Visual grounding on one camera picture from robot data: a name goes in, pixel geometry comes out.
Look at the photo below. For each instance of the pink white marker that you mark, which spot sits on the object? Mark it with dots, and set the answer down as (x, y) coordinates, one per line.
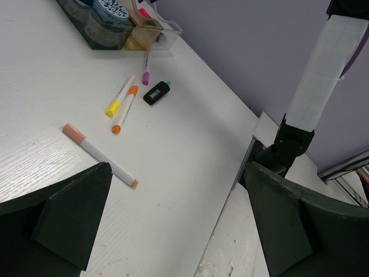
(83, 142)

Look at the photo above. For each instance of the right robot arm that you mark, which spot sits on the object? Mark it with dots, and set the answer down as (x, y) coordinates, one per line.
(343, 37)

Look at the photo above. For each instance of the clear plastic container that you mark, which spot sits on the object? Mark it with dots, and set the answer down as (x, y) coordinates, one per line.
(170, 33)

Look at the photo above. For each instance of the blue white round jar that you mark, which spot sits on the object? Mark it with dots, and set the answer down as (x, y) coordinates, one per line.
(85, 2)

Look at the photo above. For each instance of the purple white marker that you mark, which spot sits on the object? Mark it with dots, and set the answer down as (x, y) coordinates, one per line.
(146, 74)

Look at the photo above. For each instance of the white yellow pen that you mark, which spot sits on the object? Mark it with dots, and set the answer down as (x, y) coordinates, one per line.
(133, 45)

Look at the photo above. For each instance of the black green highlighter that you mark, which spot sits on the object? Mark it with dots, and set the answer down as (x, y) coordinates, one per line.
(156, 93)

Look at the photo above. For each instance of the dark grey container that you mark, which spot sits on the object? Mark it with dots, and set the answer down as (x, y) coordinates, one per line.
(99, 33)

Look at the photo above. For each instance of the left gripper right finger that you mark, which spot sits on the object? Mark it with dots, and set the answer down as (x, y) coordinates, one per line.
(303, 232)

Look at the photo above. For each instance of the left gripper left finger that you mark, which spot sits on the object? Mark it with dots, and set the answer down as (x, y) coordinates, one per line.
(51, 231)

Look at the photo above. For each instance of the orange white marker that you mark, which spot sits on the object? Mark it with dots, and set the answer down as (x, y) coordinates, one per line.
(123, 110)

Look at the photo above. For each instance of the black pink highlighter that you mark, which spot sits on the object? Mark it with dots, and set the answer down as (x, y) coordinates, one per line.
(144, 12)

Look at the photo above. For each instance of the yellow white marker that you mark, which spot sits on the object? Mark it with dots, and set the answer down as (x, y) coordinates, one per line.
(119, 97)

